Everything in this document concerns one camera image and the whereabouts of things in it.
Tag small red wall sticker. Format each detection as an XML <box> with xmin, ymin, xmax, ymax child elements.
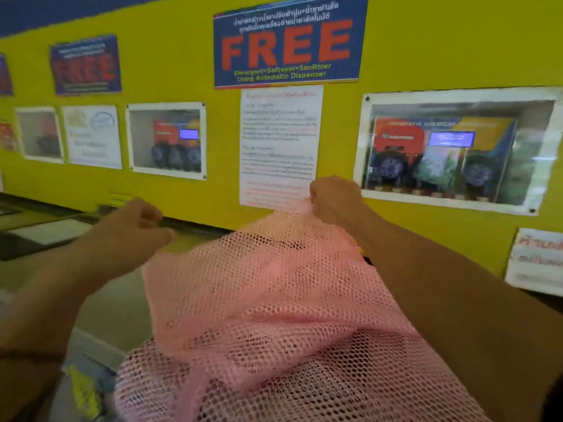
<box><xmin>0</xmin><ymin>121</ymin><xmax>19</xmax><ymax>153</ymax></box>

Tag white red-lettered sign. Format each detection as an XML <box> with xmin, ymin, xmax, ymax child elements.
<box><xmin>504</xmin><ymin>227</ymin><xmax>563</xmax><ymax>298</ymax></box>

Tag yellow number sticker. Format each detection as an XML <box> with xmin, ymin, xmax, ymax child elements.
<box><xmin>63</xmin><ymin>363</ymin><xmax>106</xmax><ymax>421</ymax></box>

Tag yellow warning label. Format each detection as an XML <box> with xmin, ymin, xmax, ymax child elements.
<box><xmin>107</xmin><ymin>192</ymin><xmax>140</xmax><ymax>208</ymax></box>

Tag person's left forearm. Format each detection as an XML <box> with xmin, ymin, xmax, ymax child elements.
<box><xmin>0</xmin><ymin>254</ymin><xmax>106</xmax><ymax>422</ymax></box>

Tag blue red-lettered poster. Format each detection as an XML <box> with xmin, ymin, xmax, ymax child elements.
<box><xmin>212</xmin><ymin>0</ymin><xmax>370</xmax><ymax>91</ymax></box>
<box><xmin>0</xmin><ymin>53</ymin><xmax>15</xmax><ymax>98</ymax></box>
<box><xmin>49</xmin><ymin>33</ymin><xmax>123</xmax><ymax>97</ymax></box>

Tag person's left hand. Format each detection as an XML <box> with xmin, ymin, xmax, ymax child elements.
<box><xmin>72</xmin><ymin>198</ymin><xmax>177</xmax><ymax>296</ymax></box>

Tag white printed paper notice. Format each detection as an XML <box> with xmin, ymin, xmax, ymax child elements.
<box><xmin>239</xmin><ymin>84</ymin><xmax>325</xmax><ymax>212</ymax></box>

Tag person's right hand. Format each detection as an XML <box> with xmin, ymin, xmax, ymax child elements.
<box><xmin>309</xmin><ymin>175</ymin><xmax>379</xmax><ymax>238</ymax></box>

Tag white sign with blue oval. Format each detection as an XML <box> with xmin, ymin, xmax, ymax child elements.
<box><xmin>60</xmin><ymin>104</ymin><xmax>124</xmax><ymax>170</ymax></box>

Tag person's right forearm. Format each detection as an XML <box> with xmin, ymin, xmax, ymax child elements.
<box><xmin>351</xmin><ymin>210</ymin><xmax>563</xmax><ymax>422</ymax></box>

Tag black detergent drawer lid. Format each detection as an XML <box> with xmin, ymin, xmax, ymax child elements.
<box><xmin>0</xmin><ymin>215</ymin><xmax>96</xmax><ymax>263</ymax></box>

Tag orange chemical dispenser unit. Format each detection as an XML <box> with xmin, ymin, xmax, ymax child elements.
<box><xmin>151</xmin><ymin>118</ymin><xmax>203</xmax><ymax>173</ymax></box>
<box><xmin>364</xmin><ymin>115</ymin><xmax>520</xmax><ymax>203</ymax></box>

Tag pink mesh bag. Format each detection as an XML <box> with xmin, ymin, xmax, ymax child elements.
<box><xmin>113</xmin><ymin>198</ymin><xmax>493</xmax><ymax>422</ymax></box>

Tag white drawer label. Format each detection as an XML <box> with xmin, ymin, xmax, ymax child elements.
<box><xmin>8</xmin><ymin>218</ymin><xmax>94</xmax><ymax>247</ymax></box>

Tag white-framed dispenser window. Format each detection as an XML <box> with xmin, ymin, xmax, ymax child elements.
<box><xmin>126</xmin><ymin>102</ymin><xmax>208</xmax><ymax>181</ymax></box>
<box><xmin>353</xmin><ymin>86</ymin><xmax>563</xmax><ymax>217</ymax></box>
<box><xmin>13</xmin><ymin>105</ymin><xmax>66</xmax><ymax>165</ymax></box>

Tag stainless steel washing machine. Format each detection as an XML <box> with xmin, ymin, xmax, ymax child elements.
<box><xmin>0</xmin><ymin>193</ymin><xmax>232</xmax><ymax>422</ymax></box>

